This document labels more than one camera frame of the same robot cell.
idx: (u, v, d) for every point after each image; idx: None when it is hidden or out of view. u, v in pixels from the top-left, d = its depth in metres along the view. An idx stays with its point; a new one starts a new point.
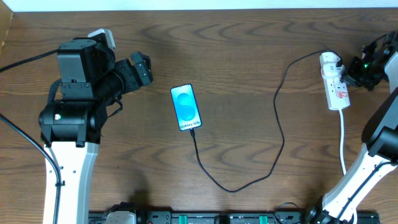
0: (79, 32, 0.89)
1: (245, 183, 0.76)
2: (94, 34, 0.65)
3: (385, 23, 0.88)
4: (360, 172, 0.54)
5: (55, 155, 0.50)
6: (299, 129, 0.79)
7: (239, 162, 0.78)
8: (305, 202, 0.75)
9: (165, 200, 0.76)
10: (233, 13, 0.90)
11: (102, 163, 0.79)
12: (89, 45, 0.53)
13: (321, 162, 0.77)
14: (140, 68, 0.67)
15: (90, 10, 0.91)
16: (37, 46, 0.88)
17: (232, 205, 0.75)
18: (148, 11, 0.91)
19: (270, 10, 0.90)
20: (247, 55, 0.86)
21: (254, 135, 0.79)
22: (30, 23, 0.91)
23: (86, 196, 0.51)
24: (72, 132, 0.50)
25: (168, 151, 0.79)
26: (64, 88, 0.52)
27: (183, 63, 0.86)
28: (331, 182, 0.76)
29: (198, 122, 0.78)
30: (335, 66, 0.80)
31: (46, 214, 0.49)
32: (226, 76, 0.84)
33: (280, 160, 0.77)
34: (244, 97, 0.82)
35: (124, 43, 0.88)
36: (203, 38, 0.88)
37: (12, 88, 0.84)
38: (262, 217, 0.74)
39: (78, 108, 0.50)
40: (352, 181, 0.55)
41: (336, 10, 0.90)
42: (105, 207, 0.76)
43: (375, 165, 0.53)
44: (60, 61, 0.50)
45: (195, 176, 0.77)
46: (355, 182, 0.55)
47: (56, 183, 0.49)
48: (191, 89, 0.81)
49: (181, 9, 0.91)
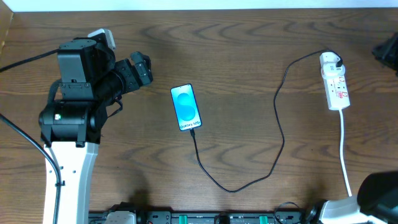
0: (79, 32, 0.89)
1: (245, 183, 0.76)
2: (94, 34, 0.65)
3: (384, 23, 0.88)
4: (354, 217, 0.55)
5: (55, 155, 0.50)
6: (299, 129, 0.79)
7: (239, 161, 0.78)
8: (305, 202, 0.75)
9: (165, 200, 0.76)
10: (233, 13, 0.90)
11: (102, 163, 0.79)
12: (89, 45, 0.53)
13: (321, 162, 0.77)
14: (140, 68, 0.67)
15: (90, 10, 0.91)
16: (37, 46, 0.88)
17: (232, 205, 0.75)
18: (148, 11, 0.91)
19: (270, 10, 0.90)
20: (247, 55, 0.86)
21: (254, 135, 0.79)
22: (30, 23, 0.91)
23: (86, 196, 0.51)
24: (73, 132, 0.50)
25: (168, 150, 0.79)
26: (64, 88, 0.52)
27: (183, 63, 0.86)
28: (331, 182, 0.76)
29: (198, 122, 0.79)
30: (335, 66, 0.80)
31: (46, 214, 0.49)
32: (226, 76, 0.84)
33: (280, 160, 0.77)
34: (244, 97, 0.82)
35: (124, 43, 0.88)
36: (203, 38, 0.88)
37: (12, 89, 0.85)
38: (262, 217, 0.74)
39: (78, 108, 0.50)
40: (344, 218, 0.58)
41: (336, 10, 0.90)
42: (105, 207, 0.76)
43: (367, 220, 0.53)
44: (60, 61, 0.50)
45: (195, 177, 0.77)
46: (356, 218, 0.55)
47: (56, 183, 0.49)
48: (191, 89, 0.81)
49: (181, 9, 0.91)
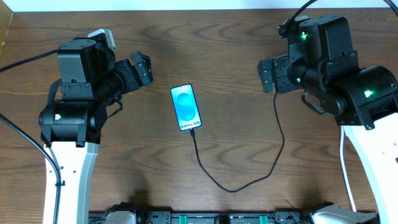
0: (79, 32, 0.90)
1: (245, 183, 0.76)
2: (94, 34, 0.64)
3: (385, 23, 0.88)
4: None
5: (55, 155, 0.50)
6: (299, 129, 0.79)
7: (239, 162, 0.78)
8: (304, 201, 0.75)
9: (165, 200, 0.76)
10: (233, 13, 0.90)
11: (102, 163, 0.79)
12: (89, 45, 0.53)
13: (321, 162, 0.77)
14: (140, 68, 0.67)
15: (90, 10, 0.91)
16: (37, 46, 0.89)
17: (232, 205, 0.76)
18: (148, 11, 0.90)
19: (271, 10, 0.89)
20: (247, 55, 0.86)
21: (254, 135, 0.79)
22: (30, 23, 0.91)
23: (86, 196, 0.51)
24: (73, 132, 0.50)
25: (168, 150, 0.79)
26: (64, 88, 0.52)
27: (183, 63, 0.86)
28: (331, 182, 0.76)
29: (198, 122, 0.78)
30: None
31: (46, 214, 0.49)
32: (226, 76, 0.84)
33: (279, 160, 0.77)
34: (244, 97, 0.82)
35: (124, 44, 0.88)
36: (203, 38, 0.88)
37: (12, 89, 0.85)
38: (262, 217, 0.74)
39: (78, 108, 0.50)
40: None
41: (337, 10, 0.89)
42: (105, 207, 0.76)
43: None
44: (60, 61, 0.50)
45: (195, 177, 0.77)
46: None
47: (56, 183, 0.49)
48: (191, 89, 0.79)
49: (180, 9, 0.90)
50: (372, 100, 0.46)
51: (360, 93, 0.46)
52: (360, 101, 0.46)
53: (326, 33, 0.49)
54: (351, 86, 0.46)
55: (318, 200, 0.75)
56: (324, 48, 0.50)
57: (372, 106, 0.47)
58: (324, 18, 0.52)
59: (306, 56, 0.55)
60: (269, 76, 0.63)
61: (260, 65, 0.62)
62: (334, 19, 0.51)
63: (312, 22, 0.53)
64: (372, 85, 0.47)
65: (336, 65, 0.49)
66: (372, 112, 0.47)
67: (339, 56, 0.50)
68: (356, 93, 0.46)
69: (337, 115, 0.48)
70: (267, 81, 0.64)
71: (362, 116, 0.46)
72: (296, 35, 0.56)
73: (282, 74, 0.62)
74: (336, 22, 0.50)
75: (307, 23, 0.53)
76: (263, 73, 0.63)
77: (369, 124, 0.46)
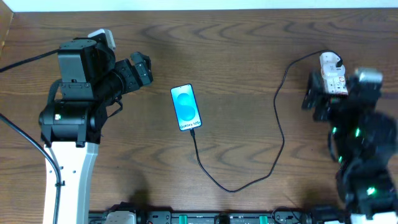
0: (79, 32, 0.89)
1: (245, 183, 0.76)
2: (94, 34, 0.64)
3: (385, 23, 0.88)
4: None
5: (54, 155, 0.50)
6: (299, 129, 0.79)
7: (239, 161, 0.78)
8: (304, 202, 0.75)
9: (165, 200, 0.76)
10: (233, 13, 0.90)
11: (102, 163, 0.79)
12: (89, 45, 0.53)
13: (320, 162, 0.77)
14: (140, 68, 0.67)
15: (90, 10, 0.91)
16: (37, 46, 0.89)
17: (232, 205, 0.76)
18: (148, 11, 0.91)
19: (270, 10, 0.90)
20: (247, 55, 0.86)
21: (254, 135, 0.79)
22: (30, 23, 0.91)
23: (86, 196, 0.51)
24: (73, 132, 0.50)
25: (168, 150, 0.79)
26: (64, 88, 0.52)
27: (183, 63, 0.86)
28: (331, 182, 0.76)
29: (198, 122, 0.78)
30: (335, 66, 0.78)
31: (46, 214, 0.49)
32: (226, 76, 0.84)
33: (279, 160, 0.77)
34: (244, 97, 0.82)
35: (124, 43, 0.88)
36: (203, 38, 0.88)
37: (12, 88, 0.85)
38: (262, 217, 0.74)
39: (78, 108, 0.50)
40: None
41: (336, 10, 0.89)
42: (105, 207, 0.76)
43: None
44: (60, 61, 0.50)
45: (195, 177, 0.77)
46: None
47: (56, 183, 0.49)
48: (191, 89, 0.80)
49: (181, 9, 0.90)
50: (375, 200, 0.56)
51: (364, 191, 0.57)
52: (363, 196, 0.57)
53: (376, 150, 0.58)
54: (361, 186, 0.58)
55: (318, 200, 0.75)
56: (362, 173, 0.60)
57: (375, 206, 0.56)
58: (383, 127, 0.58)
59: (361, 148, 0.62)
60: (313, 104, 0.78)
61: (312, 89, 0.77)
62: (389, 134, 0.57)
63: (371, 126, 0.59)
64: (382, 191, 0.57)
65: (367, 165, 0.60)
66: (375, 208, 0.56)
67: (372, 165, 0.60)
68: (362, 191, 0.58)
69: (351, 208, 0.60)
70: (310, 105, 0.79)
71: (364, 210, 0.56)
72: (352, 109, 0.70)
73: (326, 111, 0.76)
74: (390, 139, 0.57)
75: (367, 125, 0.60)
76: (311, 98, 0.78)
77: (369, 216, 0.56)
